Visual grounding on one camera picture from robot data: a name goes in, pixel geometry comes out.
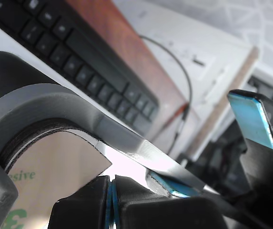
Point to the panel with tan adhesive liner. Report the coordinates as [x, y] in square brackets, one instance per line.
[55, 162]

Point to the reddish wooden board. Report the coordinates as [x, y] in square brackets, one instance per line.
[126, 47]

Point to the black printed gripper finger with blue pad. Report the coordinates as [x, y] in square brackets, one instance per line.
[253, 119]
[172, 188]

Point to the black keyboard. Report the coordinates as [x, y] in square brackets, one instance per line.
[55, 47]

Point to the gray printed fixture stand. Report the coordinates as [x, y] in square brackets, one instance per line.
[43, 100]

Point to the black adhesive tape layer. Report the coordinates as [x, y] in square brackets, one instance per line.
[17, 145]

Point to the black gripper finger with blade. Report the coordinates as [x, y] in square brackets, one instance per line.
[79, 210]

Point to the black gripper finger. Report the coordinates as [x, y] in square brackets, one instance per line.
[131, 190]

